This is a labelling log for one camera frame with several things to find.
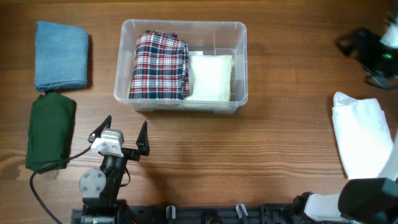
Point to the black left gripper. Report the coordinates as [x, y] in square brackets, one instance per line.
[143, 144]

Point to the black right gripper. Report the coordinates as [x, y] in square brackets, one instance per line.
[360, 40]

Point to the red navy plaid cloth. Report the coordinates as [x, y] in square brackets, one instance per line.
[161, 64]

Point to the white cloth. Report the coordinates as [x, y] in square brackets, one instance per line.
[362, 134]

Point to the cream cloth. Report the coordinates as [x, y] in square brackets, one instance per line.
[210, 82]

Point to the clear plastic storage container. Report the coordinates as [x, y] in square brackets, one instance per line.
[203, 38]

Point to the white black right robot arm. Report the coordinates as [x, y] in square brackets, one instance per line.
[371, 200]

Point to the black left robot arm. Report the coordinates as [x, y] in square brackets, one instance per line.
[100, 187]

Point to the folded dark green cloth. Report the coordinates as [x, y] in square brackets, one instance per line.
[50, 131]

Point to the folded blue cloth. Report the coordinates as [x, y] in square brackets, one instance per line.
[61, 57]

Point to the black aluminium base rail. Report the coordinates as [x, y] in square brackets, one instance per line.
[263, 214]

